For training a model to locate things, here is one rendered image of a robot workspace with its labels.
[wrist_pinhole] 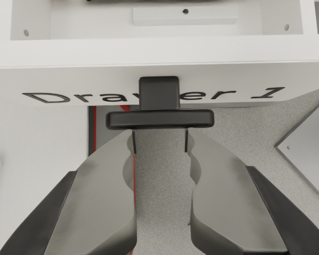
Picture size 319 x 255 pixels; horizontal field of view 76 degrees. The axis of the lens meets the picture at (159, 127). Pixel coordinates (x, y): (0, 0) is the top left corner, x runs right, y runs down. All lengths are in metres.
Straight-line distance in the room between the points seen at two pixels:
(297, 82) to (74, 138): 0.26
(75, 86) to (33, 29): 0.08
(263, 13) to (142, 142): 0.87
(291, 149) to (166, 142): 0.62
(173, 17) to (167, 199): 0.93
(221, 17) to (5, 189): 0.34
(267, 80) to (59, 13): 0.22
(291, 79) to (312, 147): 1.08
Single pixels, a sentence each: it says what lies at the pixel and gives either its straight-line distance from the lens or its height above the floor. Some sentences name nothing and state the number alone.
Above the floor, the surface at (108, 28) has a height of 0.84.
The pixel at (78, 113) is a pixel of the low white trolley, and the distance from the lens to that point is 0.31.
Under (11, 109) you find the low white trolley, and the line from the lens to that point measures 0.36.
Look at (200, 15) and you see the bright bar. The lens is 0.24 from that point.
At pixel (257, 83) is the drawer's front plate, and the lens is 0.19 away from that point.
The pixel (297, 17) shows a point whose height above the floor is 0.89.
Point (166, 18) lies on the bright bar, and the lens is 0.24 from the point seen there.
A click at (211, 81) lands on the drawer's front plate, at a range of 0.16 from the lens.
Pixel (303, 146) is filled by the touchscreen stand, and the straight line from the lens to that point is 1.24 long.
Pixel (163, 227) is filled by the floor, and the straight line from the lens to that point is 1.11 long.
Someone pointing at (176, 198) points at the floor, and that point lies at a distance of 1.08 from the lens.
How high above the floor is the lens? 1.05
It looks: 84 degrees down
